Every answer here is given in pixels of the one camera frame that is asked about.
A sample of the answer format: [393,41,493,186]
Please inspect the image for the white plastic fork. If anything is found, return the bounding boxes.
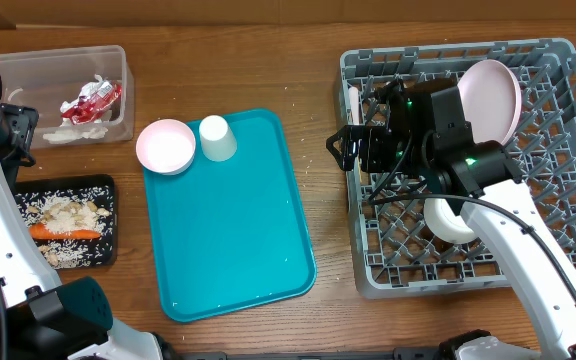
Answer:
[348,87,362,125]

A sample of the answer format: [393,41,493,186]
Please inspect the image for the clear plastic bin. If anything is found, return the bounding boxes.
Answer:
[0,45,135,150]

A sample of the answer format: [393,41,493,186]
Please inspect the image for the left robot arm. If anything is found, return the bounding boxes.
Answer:
[0,75,178,360]

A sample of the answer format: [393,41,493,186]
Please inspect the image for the red snack wrapper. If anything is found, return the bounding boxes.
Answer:
[60,80,123,125]

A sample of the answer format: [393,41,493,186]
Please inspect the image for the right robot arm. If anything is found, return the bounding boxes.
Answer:
[326,125,576,359]

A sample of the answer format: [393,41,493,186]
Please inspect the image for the pink bowl with nuts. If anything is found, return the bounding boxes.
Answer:
[135,119,196,175]

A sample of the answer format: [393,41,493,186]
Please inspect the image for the pile of rice and nuts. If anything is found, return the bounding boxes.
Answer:
[17,185,114,269]

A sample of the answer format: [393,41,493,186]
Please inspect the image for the white bowl with rice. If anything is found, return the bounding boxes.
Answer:
[423,198,477,245]

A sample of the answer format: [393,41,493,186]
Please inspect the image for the orange carrot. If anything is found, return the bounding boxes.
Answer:
[28,224,101,240]

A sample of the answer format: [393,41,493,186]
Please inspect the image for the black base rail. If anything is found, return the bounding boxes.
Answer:
[172,329,539,360]

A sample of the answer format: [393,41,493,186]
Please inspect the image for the teal serving tray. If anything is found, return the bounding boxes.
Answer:
[144,109,317,323]

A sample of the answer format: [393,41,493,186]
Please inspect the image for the grey dishwasher rack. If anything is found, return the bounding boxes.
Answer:
[336,38,576,299]

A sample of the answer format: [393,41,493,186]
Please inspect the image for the white paper cup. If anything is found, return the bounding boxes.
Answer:
[199,115,237,162]

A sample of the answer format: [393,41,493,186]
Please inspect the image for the black waste tray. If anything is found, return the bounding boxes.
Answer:
[12,173,119,270]

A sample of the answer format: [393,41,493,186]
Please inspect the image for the white napkin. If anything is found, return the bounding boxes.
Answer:
[42,74,121,145]

